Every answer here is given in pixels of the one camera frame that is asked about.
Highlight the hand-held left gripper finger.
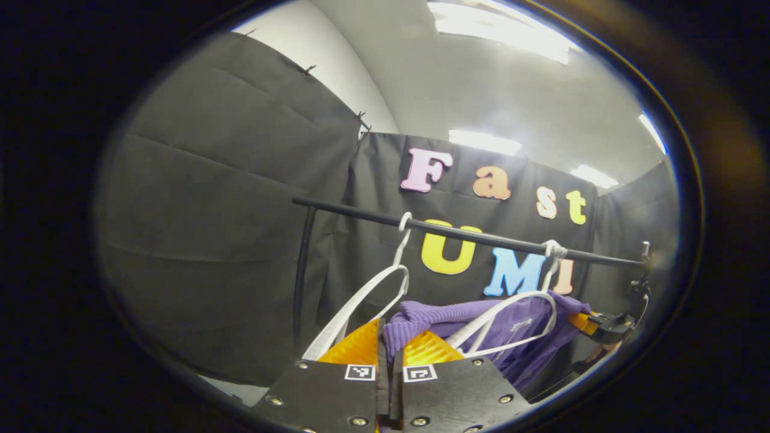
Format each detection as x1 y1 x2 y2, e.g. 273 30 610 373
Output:
253 318 390 433
390 330 533 433

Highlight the purple jacket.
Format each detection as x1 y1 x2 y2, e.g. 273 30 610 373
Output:
383 291 593 392

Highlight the white plastic clothes hanger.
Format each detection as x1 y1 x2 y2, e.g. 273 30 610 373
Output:
445 239 569 358
301 212 414 361

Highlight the black metal clothes rack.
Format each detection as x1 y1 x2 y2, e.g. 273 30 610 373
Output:
292 196 653 361

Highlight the ceiling light panel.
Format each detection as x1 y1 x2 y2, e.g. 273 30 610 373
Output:
638 111 668 156
568 164 619 189
427 0 581 66
448 129 523 157

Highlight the black backdrop cloth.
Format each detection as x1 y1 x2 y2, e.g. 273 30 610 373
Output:
90 30 680 398

